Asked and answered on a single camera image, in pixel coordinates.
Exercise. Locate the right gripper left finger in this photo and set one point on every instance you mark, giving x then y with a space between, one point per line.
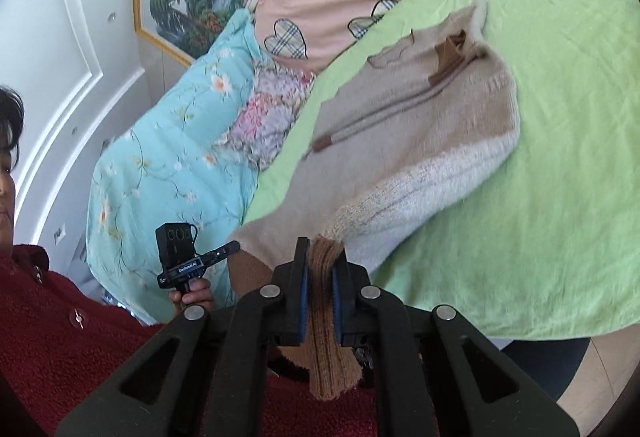
204 373

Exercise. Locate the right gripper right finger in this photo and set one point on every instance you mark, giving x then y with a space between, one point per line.
435 373

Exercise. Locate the beige knit sweater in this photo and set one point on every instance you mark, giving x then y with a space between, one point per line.
419 127

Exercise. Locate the person's left hand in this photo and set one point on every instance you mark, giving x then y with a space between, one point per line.
199 295

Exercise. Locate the teal floral quilt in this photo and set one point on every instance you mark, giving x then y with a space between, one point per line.
170 167

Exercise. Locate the person in red sweater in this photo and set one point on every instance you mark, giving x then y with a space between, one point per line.
57 345

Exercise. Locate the purple floral pillow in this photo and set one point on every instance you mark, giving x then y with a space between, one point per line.
278 96

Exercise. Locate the green bed sheet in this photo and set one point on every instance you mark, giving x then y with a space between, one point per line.
548 246

